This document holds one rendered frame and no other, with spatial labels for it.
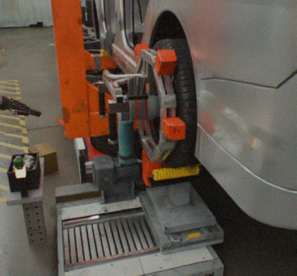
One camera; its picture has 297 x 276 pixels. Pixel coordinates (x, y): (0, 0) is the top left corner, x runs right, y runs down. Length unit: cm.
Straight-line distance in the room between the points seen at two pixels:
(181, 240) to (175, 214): 16
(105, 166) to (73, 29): 83
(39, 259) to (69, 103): 91
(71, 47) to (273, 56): 134
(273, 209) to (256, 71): 40
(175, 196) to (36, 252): 87
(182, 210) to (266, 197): 101
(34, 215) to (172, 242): 80
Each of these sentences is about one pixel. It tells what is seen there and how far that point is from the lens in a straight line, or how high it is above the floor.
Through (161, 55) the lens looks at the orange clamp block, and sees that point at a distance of 143.
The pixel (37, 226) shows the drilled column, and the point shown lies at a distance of 212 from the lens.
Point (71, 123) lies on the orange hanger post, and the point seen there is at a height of 63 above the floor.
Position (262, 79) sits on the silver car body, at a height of 118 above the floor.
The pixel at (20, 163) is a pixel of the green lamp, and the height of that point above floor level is 65.
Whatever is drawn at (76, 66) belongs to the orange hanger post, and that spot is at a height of 98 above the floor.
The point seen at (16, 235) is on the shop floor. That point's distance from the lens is 230.
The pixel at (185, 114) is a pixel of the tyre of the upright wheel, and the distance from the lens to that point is 142.
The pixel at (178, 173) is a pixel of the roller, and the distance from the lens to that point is 174.
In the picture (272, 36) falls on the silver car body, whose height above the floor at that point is 130.
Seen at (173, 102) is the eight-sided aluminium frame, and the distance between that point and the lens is 143.
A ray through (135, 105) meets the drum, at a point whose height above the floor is 88.
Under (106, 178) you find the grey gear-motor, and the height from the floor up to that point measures 32.
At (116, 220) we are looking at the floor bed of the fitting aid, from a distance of 217.
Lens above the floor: 140
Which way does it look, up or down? 22 degrees down
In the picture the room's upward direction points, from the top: straight up
